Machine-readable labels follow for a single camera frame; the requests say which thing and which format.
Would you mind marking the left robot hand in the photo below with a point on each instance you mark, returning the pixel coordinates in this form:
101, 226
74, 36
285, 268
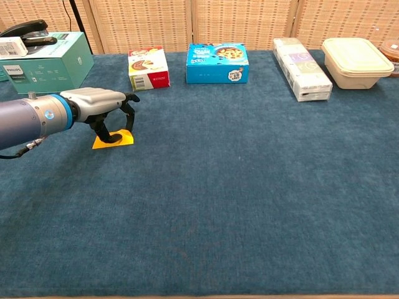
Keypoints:
93, 102

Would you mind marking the yellow sticky note paper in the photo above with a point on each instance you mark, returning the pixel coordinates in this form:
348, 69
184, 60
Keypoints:
123, 140

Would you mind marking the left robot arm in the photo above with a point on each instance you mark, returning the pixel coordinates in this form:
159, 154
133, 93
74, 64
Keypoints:
29, 120

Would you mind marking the teal Philips box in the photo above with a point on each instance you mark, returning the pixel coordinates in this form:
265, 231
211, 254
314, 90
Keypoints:
46, 71

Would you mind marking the red white food box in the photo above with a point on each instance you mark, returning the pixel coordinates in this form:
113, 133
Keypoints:
149, 70

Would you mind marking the black stand pole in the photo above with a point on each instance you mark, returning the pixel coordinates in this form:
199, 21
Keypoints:
79, 21

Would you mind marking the black stapler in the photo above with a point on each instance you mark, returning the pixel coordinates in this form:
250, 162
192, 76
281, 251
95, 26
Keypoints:
29, 31

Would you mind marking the small white barcode box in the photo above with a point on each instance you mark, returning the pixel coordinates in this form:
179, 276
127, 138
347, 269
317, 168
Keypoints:
11, 46

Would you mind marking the blue cookie box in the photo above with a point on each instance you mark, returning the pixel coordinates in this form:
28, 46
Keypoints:
216, 63

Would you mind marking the blue fabric table cloth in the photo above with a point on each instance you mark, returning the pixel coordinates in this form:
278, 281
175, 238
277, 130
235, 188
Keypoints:
199, 202

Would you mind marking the woven bamboo folding screen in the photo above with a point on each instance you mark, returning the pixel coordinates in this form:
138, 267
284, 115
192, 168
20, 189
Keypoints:
218, 21

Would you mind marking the long white cardboard box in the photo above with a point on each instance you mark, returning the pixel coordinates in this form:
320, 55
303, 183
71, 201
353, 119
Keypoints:
300, 68

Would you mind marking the beige lidded food container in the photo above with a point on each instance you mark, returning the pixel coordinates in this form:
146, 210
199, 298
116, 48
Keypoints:
355, 62

